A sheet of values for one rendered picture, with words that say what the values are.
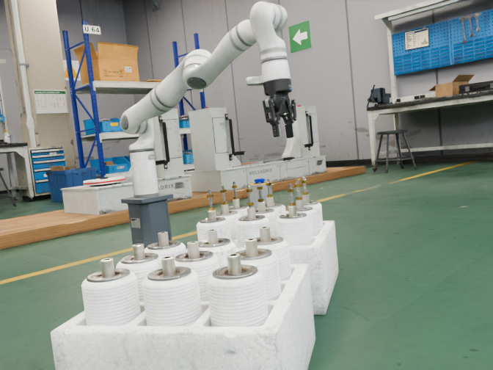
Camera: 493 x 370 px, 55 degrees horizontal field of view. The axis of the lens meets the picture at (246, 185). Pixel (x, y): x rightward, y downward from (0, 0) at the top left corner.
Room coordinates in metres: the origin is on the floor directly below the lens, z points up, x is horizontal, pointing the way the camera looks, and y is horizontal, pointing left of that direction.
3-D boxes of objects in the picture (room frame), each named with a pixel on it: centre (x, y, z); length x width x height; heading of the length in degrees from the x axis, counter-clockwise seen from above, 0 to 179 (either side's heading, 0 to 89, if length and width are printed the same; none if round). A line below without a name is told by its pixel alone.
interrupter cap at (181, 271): (0.80, 0.15, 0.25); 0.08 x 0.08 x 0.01
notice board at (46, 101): (7.24, 2.79, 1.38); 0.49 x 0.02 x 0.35; 134
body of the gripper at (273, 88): (1.29, -0.11, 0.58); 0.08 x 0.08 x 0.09
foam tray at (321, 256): (1.44, -0.04, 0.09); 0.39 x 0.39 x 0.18; 74
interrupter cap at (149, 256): (0.95, 0.23, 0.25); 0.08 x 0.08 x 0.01
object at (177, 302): (0.80, 0.15, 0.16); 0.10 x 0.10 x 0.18
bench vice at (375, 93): (5.68, -1.66, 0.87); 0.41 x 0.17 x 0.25; 134
